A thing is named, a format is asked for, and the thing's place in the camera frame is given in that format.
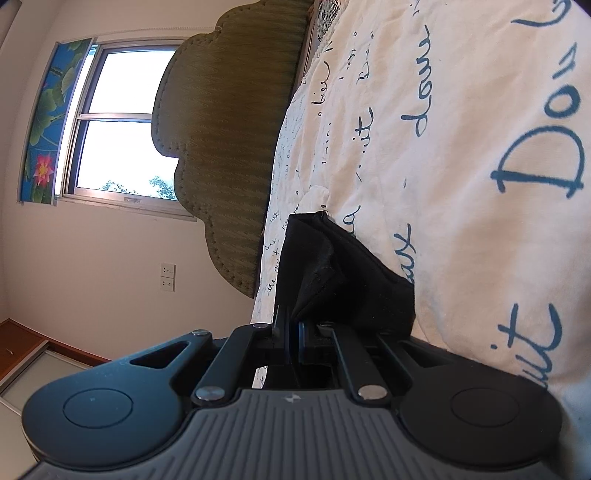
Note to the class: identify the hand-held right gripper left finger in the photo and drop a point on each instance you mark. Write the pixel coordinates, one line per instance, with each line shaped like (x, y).
(288, 344)

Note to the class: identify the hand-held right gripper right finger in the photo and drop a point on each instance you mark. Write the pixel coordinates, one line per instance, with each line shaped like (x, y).
(303, 339)

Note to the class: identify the black pants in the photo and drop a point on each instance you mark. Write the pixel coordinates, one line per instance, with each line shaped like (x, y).
(351, 286)

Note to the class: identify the olive padded headboard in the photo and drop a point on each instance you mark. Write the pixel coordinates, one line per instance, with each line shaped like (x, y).
(231, 138)

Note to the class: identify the white quilt with blue script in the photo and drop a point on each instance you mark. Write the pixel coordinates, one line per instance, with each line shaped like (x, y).
(438, 138)

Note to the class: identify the floral pink fabric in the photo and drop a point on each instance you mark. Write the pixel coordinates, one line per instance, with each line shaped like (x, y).
(325, 23)

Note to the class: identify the blue floral curtain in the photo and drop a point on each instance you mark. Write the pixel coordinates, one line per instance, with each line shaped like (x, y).
(51, 120)

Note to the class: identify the white wall socket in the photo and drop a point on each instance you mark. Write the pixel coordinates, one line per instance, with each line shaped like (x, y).
(168, 284)
(168, 269)

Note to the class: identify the white wardrobe with wooden frame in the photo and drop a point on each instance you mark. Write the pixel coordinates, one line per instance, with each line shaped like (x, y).
(27, 350)

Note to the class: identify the aluminium frame window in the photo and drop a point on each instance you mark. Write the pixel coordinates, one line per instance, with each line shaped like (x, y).
(124, 138)

